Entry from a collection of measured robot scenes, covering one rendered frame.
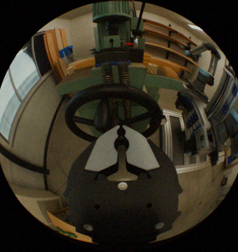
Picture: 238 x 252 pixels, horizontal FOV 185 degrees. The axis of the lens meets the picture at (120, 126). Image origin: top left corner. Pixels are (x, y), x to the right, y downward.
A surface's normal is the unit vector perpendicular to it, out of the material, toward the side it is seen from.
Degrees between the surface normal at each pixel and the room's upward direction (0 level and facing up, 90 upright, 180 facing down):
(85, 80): 90
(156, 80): 90
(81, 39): 90
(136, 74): 90
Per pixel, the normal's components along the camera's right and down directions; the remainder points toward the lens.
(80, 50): 0.07, 0.86
